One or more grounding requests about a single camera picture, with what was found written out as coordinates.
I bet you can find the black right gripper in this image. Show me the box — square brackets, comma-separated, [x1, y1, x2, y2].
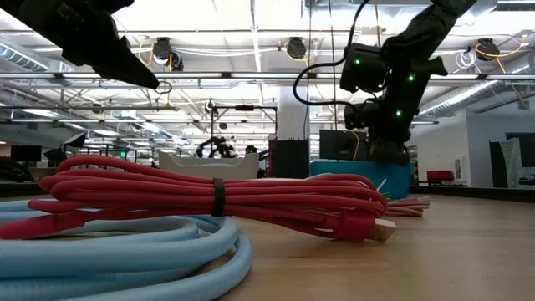
[367, 93, 420, 166]

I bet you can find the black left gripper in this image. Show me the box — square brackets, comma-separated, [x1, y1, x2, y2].
[23, 0, 161, 90]

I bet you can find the red cable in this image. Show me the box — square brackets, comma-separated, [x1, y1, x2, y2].
[0, 153, 397, 244]

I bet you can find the light blue cable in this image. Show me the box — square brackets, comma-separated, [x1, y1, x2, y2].
[0, 199, 254, 301]

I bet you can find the teal blue bin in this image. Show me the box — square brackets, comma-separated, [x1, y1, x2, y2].
[308, 160, 414, 201]

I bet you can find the black monitor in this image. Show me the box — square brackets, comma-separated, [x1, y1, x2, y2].
[318, 129, 372, 162]

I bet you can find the red bin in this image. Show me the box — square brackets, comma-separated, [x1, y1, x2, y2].
[425, 169, 456, 182]

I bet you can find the black computer tower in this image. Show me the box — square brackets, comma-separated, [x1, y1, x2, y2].
[269, 139, 311, 180]

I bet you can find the black standing panel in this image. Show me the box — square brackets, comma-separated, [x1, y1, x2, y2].
[488, 140, 510, 189]

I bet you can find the small black screen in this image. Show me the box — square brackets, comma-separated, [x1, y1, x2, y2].
[9, 144, 43, 164]

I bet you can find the grey plastic bin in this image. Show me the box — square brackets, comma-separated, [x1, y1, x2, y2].
[157, 150, 261, 181]

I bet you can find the black ceiling cable reel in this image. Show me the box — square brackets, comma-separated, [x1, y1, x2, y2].
[285, 36, 308, 61]
[151, 36, 186, 73]
[476, 38, 502, 63]

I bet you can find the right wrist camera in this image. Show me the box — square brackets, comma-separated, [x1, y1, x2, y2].
[343, 99, 380, 131]

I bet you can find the black table frame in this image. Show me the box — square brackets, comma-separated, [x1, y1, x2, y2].
[0, 181, 535, 205]

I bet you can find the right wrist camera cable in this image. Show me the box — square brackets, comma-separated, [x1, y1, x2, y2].
[291, 0, 371, 109]

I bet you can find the black background rig frame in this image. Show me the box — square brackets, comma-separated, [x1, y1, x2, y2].
[210, 104, 279, 158]

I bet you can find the dark wall screen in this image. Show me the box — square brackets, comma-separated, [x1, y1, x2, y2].
[505, 132, 535, 169]

